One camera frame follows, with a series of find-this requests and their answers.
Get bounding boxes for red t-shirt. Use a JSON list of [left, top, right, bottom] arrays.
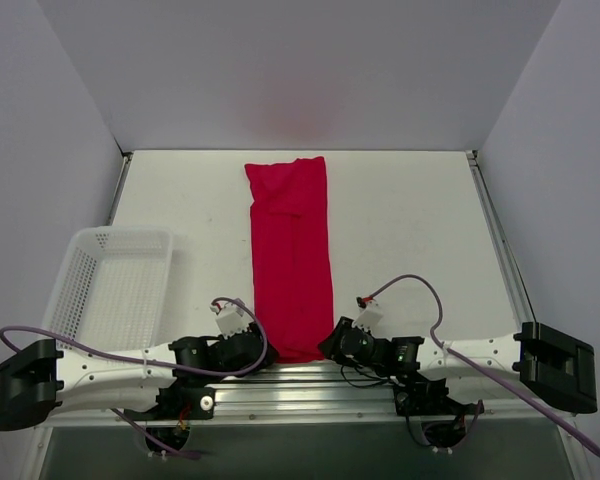
[[245, 156, 334, 363]]

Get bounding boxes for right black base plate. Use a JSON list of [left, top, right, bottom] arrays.
[[392, 380, 485, 417]]

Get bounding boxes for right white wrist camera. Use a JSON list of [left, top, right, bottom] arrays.
[[353, 296, 384, 332]]

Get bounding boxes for white perforated plastic basket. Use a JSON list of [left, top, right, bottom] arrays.
[[42, 226, 173, 351]]

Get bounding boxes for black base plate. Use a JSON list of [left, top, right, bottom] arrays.
[[392, 380, 485, 417], [124, 387, 215, 421]]

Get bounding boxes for aluminium extrusion rail frame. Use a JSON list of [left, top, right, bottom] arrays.
[[34, 362, 579, 429]]

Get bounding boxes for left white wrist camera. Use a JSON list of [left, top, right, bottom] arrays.
[[210, 302, 249, 338]]

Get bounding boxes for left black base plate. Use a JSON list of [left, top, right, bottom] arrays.
[[124, 387, 215, 421]]

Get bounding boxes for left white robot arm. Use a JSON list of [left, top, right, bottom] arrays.
[[0, 324, 279, 431]]

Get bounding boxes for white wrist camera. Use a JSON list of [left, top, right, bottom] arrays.
[[353, 296, 384, 332], [210, 302, 249, 338]]

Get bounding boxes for black thin cable loop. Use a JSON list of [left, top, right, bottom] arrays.
[[339, 357, 411, 391]]

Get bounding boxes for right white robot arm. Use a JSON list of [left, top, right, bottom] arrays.
[[318, 317, 598, 415]]

